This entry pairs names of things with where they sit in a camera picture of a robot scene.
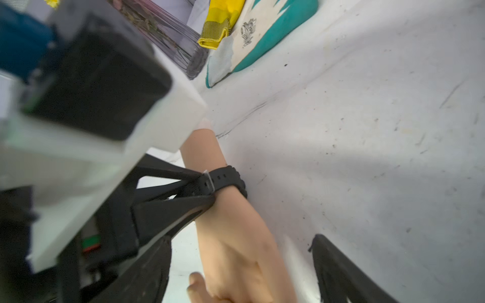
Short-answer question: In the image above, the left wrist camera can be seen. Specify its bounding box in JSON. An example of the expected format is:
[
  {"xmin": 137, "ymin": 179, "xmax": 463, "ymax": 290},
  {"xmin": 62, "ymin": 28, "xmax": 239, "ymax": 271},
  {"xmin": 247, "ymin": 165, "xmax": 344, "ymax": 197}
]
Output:
[{"xmin": 0, "ymin": 0, "xmax": 208, "ymax": 273}]

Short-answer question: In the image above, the green white garden glove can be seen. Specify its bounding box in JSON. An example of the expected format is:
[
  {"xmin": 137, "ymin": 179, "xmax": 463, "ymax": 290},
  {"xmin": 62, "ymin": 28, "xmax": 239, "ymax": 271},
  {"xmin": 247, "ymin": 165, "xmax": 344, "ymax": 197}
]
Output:
[{"xmin": 205, "ymin": 1, "xmax": 319, "ymax": 88}]

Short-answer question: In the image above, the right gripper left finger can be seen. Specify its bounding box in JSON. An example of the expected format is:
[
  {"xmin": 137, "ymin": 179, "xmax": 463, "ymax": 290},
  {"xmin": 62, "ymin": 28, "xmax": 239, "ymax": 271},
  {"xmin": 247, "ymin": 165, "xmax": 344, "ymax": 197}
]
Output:
[{"xmin": 81, "ymin": 236, "xmax": 172, "ymax": 302}]

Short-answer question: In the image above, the black wrist watch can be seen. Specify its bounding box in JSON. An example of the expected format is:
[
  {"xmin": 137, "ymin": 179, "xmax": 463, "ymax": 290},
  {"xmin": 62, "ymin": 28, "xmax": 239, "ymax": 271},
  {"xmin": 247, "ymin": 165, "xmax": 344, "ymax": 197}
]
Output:
[{"xmin": 179, "ymin": 165, "xmax": 248, "ymax": 198}]

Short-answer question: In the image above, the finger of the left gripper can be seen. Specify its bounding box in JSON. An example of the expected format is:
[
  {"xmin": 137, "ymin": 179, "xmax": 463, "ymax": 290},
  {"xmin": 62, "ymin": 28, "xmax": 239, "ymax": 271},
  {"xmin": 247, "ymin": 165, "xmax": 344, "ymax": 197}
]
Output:
[{"xmin": 125, "ymin": 154, "xmax": 202, "ymax": 201}]

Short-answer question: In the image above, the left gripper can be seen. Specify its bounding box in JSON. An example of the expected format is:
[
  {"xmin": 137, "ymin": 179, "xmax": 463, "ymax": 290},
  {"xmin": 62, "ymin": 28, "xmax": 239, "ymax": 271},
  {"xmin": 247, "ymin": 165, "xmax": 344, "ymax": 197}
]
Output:
[{"xmin": 1, "ymin": 186, "xmax": 215, "ymax": 302}]

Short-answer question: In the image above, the yellow black work glove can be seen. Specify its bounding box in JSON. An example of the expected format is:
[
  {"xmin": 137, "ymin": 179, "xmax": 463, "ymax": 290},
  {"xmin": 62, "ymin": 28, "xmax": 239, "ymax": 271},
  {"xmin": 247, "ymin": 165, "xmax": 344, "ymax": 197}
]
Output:
[{"xmin": 198, "ymin": 0, "xmax": 246, "ymax": 50}]

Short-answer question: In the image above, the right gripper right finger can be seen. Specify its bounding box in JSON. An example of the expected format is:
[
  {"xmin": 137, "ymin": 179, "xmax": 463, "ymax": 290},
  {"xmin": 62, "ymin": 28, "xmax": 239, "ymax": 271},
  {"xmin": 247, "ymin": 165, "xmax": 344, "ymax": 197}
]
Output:
[{"xmin": 308, "ymin": 234, "xmax": 396, "ymax": 302}]

